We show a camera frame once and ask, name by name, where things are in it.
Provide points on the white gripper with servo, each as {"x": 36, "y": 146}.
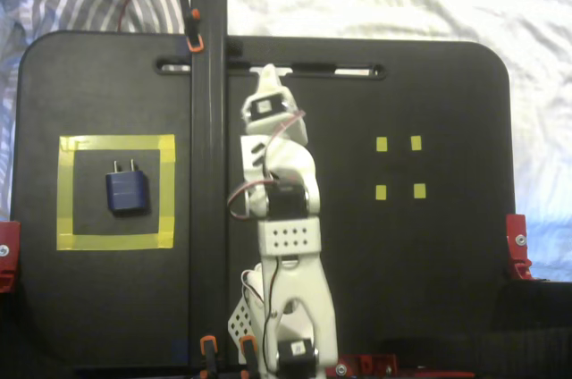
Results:
{"x": 266, "y": 106}

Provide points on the blue and white charger plug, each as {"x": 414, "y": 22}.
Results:
{"x": 127, "y": 191}

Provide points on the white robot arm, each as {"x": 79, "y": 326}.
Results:
{"x": 304, "y": 289}

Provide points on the orange and black spring clamp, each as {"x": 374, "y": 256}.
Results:
{"x": 193, "y": 35}

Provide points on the black flat bar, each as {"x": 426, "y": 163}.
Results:
{"x": 207, "y": 173}

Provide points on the small yellow tape marker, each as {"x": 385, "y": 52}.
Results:
{"x": 416, "y": 143}
{"x": 381, "y": 191}
{"x": 419, "y": 191}
{"x": 381, "y": 144}

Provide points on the yellow tape square outline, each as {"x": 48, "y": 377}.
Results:
{"x": 64, "y": 191}

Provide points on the small orange base clamp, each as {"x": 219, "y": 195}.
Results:
{"x": 248, "y": 352}

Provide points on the orange and black bar clamp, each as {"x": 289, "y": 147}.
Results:
{"x": 209, "y": 352}

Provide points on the black backdrop sheet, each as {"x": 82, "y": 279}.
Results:
{"x": 536, "y": 303}

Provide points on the red corner bracket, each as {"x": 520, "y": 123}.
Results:
{"x": 516, "y": 227}
{"x": 9, "y": 236}

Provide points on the red post foot bracket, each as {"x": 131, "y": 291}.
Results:
{"x": 366, "y": 363}

